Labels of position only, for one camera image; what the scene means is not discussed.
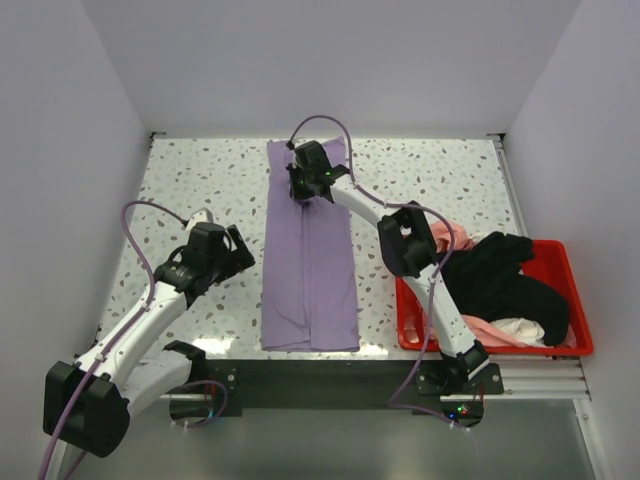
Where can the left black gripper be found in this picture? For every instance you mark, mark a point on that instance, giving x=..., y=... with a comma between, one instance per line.
x=237, y=260

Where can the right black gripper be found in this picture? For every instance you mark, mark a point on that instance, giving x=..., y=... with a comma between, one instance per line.
x=296, y=192

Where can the purple t shirt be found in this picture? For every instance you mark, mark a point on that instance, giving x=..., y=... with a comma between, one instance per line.
x=309, y=297

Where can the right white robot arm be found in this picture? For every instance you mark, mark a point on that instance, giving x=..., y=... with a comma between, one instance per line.
x=408, y=250

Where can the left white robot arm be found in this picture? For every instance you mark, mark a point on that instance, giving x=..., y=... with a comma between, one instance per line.
x=91, y=402

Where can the pink t shirt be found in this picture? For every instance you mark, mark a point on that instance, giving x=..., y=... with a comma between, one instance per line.
x=450, y=235

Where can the black t shirt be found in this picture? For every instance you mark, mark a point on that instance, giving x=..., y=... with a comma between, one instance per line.
x=486, y=282

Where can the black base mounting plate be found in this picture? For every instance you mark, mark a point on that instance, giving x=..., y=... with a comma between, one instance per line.
x=426, y=388

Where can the red plastic bin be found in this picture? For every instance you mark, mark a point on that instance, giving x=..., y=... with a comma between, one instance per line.
x=551, y=266

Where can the white t shirt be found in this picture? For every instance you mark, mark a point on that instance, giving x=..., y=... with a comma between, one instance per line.
x=527, y=332

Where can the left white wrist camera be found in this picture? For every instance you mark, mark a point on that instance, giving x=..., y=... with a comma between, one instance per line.
x=202, y=215

